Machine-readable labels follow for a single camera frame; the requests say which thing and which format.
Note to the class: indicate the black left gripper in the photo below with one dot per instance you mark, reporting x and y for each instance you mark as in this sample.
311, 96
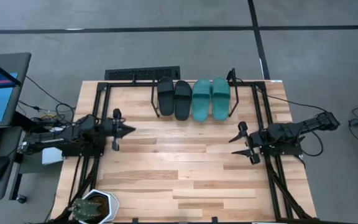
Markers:
112, 129

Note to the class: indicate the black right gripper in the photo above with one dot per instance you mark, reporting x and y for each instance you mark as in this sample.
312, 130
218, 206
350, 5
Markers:
255, 140

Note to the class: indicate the teal slide sandal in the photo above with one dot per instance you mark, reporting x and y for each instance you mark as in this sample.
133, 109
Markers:
221, 102
201, 102

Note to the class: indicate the black slide sandal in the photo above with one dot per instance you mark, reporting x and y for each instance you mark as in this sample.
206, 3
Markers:
166, 99
182, 102

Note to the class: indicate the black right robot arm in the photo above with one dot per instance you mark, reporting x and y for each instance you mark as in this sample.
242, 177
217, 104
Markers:
306, 124

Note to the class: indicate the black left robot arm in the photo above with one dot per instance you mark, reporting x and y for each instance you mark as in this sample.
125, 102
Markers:
70, 133

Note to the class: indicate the black keyboard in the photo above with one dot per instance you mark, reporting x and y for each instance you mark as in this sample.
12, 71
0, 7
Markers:
135, 74

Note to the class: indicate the white hexagonal planter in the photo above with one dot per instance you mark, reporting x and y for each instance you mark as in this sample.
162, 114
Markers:
112, 202

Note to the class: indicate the white paper sheet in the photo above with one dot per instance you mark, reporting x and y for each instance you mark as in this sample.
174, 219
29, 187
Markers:
50, 157

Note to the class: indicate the green cactus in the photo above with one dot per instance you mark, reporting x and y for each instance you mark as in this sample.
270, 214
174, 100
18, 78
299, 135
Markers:
85, 210

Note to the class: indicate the grey laptop with blue screen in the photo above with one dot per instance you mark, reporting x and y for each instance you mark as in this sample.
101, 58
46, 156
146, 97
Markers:
14, 102

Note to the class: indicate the black caster wheel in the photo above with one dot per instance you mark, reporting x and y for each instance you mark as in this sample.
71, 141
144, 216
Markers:
21, 199

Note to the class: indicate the thin black monitor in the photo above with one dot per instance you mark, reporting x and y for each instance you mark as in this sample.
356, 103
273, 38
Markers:
2, 71

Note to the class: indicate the wooden shelf with black frame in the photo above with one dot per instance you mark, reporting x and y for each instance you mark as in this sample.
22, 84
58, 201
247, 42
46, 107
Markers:
154, 102

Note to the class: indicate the black metal table frame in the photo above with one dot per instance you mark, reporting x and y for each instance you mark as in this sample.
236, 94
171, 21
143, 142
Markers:
259, 84

